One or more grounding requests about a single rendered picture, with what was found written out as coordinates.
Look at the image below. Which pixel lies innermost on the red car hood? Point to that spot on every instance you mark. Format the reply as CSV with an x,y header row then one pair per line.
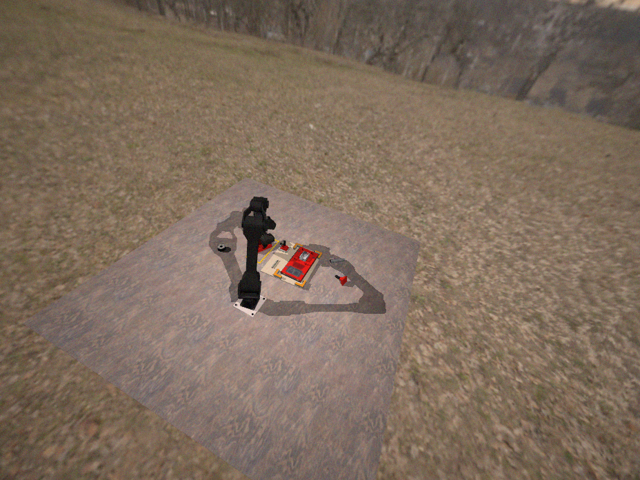
x,y
261,248

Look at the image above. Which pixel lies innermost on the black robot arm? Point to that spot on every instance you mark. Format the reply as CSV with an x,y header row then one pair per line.
x,y
249,288

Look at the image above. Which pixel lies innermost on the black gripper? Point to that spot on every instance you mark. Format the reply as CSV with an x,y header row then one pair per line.
x,y
266,239

